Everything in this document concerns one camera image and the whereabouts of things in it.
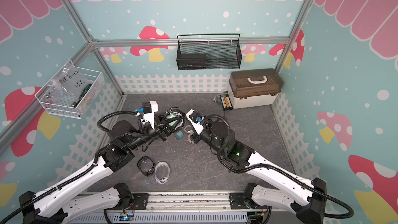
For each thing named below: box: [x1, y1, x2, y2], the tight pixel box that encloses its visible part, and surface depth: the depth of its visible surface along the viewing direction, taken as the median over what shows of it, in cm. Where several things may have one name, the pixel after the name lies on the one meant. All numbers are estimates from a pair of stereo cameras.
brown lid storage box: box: [228, 68, 284, 109], surface depth 102 cm
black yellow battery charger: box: [219, 93, 234, 111], surface depth 115 cm
